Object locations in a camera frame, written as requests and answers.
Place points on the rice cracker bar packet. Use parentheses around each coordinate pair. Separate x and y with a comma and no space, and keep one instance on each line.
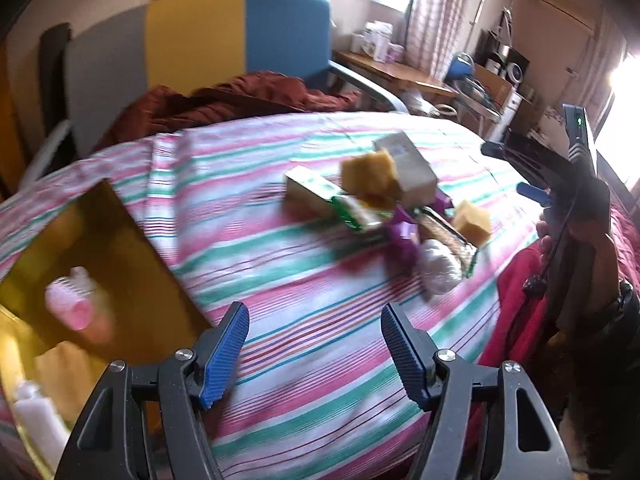
(446,232)

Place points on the blue round bag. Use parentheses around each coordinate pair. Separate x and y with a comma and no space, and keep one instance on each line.
(460,67)

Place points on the white carton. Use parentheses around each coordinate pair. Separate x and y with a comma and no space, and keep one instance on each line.
(380,31)

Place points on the wooden desk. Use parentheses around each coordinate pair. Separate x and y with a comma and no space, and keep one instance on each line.
(400,75)

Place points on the green snack packet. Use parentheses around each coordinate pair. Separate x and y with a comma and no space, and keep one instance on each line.
(357,215)

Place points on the clear plastic wad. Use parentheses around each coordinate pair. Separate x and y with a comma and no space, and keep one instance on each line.
(440,267)

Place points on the patterned curtain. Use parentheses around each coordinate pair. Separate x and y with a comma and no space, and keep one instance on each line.
(440,10)

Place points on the purple snack packet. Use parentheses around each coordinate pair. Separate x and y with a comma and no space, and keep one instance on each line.
(402,245)

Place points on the golden storage box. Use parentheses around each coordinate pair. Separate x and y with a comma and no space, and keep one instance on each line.
(115,240)

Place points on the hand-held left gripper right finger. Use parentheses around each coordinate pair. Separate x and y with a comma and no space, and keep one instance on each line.
(405,355)

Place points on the white plastic bag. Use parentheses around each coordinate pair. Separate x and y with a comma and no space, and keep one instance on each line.
(425,103)

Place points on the large yellow sponge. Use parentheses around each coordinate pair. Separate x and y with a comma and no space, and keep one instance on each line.
(370,175)

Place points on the maroon jacket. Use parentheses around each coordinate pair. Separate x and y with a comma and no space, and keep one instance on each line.
(225,105)

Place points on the person's right hand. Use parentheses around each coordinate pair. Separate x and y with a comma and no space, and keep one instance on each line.
(546,247)

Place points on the blue yellow grey chair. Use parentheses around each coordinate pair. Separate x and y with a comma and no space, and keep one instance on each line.
(280,30)

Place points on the green white box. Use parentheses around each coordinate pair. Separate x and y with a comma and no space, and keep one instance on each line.
(310,187)

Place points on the purple printed box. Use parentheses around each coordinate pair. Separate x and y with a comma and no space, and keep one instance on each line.
(395,53)

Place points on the striped bed sheet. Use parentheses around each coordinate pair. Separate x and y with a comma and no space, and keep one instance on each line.
(300,310)

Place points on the pink bottle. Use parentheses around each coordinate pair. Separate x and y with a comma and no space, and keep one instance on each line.
(75,300)

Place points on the white cardboard box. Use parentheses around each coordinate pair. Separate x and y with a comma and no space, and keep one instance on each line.
(412,170)

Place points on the black wristwatch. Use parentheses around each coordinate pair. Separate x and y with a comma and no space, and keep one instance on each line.
(626,305)

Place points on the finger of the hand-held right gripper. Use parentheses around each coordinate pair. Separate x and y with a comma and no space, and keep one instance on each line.
(532,192)
(525,157)

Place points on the white bottle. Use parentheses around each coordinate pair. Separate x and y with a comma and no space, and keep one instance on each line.
(36,420)

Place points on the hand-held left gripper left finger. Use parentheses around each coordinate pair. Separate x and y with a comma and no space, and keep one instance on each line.
(225,355)

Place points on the small yellow sponge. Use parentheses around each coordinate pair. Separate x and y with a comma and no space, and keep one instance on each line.
(472,222)

